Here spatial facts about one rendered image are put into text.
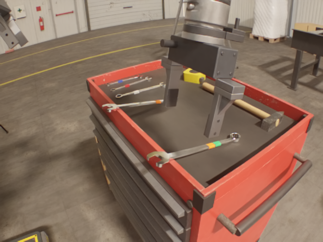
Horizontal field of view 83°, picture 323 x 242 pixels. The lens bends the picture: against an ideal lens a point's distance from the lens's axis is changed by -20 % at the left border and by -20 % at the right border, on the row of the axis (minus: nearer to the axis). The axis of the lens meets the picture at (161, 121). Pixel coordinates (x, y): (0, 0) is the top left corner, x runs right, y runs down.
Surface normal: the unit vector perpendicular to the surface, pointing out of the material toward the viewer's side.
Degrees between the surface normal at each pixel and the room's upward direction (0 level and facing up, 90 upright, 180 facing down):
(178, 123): 0
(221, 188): 90
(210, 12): 84
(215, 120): 90
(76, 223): 0
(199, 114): 0
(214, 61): 78
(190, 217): 90
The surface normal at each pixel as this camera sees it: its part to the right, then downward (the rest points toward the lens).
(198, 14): -0.49, 0.32
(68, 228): -0.05, -0.85
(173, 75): 0.52, 0.43
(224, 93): -0.84, 0.12
